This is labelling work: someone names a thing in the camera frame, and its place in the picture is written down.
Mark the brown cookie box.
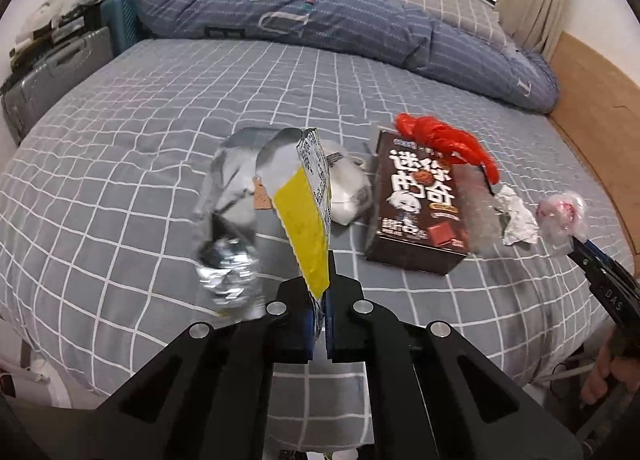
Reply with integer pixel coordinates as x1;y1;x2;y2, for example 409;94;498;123
366;131;469;276

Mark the grey suitcase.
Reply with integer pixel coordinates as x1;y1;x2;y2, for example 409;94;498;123
1;27;113;146

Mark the clutter pile on suitcases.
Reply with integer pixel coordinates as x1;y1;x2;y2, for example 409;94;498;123
9;0;106;74

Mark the grey checked bed sheet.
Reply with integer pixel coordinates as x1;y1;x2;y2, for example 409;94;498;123
1;40;634;451

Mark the clear bubble wrap bag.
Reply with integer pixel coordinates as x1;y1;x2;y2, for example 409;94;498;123
452;164;502;255

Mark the white tissue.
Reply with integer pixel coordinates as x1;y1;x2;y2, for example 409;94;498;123
494;185;539;246

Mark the clear wrapper with red print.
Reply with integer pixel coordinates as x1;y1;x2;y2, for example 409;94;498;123
535;190;588;255

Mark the teal suitcase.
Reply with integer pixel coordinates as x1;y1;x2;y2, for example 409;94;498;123
100;0;145;56

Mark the blue striped duvet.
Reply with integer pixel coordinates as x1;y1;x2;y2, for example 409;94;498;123
137;0;560;114

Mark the red plastic bag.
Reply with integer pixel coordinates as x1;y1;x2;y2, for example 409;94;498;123
395;112;500;185

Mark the person's right hand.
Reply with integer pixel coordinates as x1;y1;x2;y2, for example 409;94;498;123
580;330;640;405

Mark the wooden headboard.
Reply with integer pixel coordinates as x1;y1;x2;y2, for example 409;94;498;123
551;32;639;265

